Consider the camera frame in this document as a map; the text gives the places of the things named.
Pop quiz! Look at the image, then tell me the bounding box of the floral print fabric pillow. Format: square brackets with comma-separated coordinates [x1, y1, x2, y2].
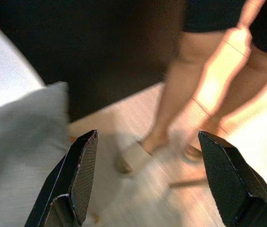
[0, 81, 71, 227]

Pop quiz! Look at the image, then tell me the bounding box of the grey slipper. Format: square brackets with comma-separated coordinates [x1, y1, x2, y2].
[183, 141, 206, 164]
[116, 140, 153, 175]

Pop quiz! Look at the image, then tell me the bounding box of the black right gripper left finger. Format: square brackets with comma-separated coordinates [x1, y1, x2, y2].
[24, 129, 99, 227]

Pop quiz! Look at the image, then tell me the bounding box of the person in black shorts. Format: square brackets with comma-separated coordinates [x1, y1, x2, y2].
[138, 0, 267, 154]

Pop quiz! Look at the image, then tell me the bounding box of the cream bed mattress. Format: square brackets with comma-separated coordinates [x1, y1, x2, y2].
[0, 10, 46, 118]

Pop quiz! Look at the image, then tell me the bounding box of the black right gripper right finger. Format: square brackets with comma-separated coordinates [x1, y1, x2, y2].
[197, 131, 267, 227]

